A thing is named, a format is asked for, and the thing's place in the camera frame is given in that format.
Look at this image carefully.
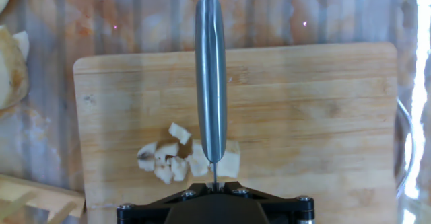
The bamboo cutting board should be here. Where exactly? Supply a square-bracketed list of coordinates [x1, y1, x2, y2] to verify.
[73, 42, 399, 224]

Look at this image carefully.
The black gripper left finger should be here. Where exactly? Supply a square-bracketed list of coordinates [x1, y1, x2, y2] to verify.
[117, 182, 216, 224]

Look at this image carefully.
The lotus root half piece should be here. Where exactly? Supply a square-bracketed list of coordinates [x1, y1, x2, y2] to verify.
[215, 139, 242, 179]

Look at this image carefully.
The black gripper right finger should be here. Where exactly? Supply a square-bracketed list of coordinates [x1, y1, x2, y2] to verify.
[217, 182, 315, 224]

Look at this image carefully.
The steel cleaver knife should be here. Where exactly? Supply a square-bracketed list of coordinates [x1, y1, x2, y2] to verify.
[194, 0, 228, 191]

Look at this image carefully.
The wooden peg rack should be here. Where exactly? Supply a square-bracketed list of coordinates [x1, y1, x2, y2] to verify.
[0, 173, 86, 224]

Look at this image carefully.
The marble pattern plastic mat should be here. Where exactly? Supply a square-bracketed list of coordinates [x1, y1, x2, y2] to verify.
[0, 0, 431, 224]

